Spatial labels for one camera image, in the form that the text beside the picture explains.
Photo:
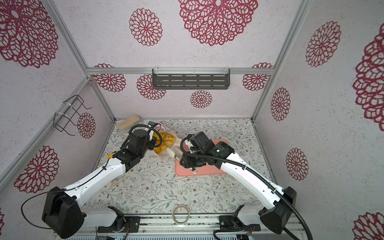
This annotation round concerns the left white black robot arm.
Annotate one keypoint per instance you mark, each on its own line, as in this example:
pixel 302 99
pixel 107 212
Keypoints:
pixel 63 211

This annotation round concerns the white paper gift bag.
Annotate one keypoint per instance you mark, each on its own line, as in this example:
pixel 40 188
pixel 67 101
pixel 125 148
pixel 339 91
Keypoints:
pixel 167 131

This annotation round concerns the fake bread in bag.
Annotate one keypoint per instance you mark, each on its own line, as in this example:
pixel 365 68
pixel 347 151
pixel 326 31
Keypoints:
pixel 168 141

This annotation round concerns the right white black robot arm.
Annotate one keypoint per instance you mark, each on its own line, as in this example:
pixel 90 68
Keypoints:
pixel 277 202

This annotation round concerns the pink plastic tray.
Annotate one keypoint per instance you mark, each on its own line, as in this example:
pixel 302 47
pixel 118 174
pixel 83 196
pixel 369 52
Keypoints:
pixel 206 170

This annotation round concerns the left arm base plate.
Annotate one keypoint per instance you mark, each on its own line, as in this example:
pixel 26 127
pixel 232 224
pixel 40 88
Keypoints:
pixel 122 225

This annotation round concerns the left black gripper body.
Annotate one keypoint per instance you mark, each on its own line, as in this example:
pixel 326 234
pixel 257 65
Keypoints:
pixel 151 145

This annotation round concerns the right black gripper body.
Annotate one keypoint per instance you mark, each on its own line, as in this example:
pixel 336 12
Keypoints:
pixel 190 162

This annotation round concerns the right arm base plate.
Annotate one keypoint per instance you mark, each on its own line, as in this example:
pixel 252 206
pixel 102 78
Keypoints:
pixel 234 224

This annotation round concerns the clear tape roll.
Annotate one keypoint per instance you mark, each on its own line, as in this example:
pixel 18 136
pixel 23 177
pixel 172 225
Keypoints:
pixel 181 215

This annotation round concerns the black wire wall rack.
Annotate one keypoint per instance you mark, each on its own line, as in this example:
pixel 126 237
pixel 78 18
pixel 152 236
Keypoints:
pixel 63 118

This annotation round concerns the grey slotted wall shelf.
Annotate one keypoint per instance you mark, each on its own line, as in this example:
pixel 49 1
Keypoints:
pixel 191 80

